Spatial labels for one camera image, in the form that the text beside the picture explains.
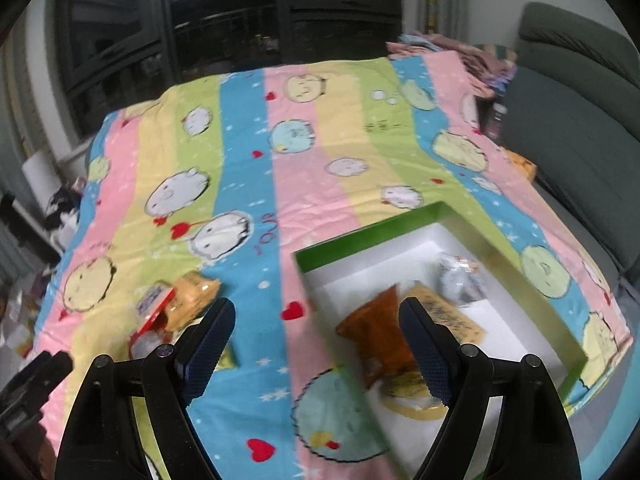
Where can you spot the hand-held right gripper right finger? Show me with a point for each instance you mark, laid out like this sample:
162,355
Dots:
430,360

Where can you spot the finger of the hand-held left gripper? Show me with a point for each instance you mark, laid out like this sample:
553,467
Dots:
47,370

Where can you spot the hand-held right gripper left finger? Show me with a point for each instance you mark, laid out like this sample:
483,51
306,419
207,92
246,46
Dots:
207,355

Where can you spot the pale yellow green snack packet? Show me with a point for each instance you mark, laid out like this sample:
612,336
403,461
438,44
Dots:
227,357

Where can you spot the yellow cracker packet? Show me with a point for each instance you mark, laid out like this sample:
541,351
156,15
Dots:
415,400

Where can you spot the beige printed snack packet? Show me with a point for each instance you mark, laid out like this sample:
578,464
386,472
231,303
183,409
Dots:
450,320

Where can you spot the orange snack packet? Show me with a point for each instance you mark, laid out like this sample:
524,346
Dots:
375,325

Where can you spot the white red snack packet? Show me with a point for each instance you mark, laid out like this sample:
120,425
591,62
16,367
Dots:
150,315

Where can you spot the white blue snack packet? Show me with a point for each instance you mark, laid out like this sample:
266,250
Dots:
462,280

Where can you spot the green cardboard box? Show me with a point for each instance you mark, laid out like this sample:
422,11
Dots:
525,320

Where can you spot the black and white cloth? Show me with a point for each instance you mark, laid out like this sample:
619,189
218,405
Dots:
65,215

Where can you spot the printed striped blanket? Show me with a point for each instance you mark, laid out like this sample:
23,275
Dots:
310,160

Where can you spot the small dark bottle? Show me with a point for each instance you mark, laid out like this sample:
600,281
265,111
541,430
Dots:
497,120

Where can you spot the grey sofa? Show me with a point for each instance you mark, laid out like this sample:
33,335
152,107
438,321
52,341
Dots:
570,125

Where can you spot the pile of pink clothes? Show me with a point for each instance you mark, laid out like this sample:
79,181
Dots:
460,57

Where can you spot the dark glass window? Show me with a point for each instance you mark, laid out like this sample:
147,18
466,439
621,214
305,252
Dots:
225,25

